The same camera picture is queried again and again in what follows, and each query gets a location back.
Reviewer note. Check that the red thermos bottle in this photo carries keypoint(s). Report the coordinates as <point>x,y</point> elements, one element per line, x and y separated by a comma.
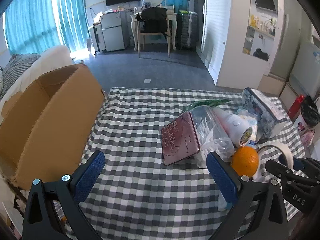
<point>295,106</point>

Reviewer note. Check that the orange fruit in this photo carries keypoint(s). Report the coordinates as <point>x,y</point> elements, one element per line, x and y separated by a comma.
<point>245,161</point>

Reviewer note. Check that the black drawer tower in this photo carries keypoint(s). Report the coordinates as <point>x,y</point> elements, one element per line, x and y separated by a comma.
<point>187,29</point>

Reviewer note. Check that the white dressing desk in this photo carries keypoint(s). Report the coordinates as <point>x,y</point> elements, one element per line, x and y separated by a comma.
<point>172,22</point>

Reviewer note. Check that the white tape roll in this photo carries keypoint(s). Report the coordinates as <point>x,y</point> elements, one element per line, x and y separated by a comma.
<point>285,153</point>

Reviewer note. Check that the white washing machine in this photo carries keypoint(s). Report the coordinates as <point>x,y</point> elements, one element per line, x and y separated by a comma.
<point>304,77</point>

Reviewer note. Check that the white side cart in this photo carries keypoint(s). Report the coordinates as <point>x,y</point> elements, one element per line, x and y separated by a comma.
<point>97,37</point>

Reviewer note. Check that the clear plastic cotton swab bag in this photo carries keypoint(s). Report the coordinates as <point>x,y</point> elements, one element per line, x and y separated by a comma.
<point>211,136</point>

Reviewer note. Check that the grey checkered tablecloth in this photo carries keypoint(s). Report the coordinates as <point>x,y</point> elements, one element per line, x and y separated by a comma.
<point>136,196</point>

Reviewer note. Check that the beige sofa with grey blanket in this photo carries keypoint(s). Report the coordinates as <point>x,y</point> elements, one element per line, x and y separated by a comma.
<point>23,69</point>

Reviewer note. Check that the brown cardboard box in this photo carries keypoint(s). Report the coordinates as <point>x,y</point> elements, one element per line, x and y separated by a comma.
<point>45,128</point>

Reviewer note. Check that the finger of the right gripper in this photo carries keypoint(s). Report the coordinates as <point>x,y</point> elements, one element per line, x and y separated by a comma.
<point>279,170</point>
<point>305,165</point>

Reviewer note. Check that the navy white tissue paper pack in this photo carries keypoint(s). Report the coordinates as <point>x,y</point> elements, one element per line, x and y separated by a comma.
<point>271,120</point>

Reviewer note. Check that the white sliding wardrobe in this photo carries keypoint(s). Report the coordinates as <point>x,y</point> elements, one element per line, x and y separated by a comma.
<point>221,42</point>

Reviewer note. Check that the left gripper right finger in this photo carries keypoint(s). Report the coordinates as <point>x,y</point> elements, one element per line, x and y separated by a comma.
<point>270,218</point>

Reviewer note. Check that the pink embossed notebook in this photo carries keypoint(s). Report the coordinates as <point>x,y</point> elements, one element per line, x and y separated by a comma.
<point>179,139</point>

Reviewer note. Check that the white spray bottle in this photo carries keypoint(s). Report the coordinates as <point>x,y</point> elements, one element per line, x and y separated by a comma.
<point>238,129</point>

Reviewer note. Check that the wooden chair with black jacket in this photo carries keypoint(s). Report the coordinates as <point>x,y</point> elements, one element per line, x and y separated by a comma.
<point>153,21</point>

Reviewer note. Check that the green snack bag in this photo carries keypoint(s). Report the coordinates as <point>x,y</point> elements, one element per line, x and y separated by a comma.
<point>210,103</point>

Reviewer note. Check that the teal window curtains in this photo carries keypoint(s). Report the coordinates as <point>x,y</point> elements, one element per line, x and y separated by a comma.
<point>33,26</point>

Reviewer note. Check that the white bin with black bag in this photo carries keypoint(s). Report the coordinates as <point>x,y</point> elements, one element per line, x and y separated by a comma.
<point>308,117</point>

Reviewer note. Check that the silver mini fridge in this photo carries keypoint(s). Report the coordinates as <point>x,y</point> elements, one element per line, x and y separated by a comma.
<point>115,30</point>

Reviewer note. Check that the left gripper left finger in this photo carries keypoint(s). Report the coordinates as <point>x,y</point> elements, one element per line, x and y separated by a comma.
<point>41,220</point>

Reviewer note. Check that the pink plastic bag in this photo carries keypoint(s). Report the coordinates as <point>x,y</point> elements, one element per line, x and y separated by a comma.
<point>307,137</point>

